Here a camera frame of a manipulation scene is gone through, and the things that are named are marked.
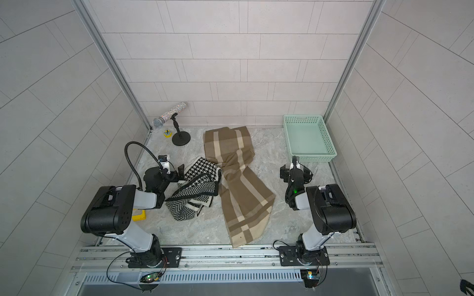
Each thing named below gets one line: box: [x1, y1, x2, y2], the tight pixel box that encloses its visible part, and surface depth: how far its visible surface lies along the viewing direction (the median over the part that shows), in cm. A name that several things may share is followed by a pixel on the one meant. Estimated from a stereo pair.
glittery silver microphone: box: [153, 101, 189, 128], surface depth 93 cm
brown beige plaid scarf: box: [203, 125, 276, 248], surface depth 91 cm
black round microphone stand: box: [170, 112, 192, 147], surface depth 111 cm
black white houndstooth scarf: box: [164, 156, 223, 222], surface depth 86 cm
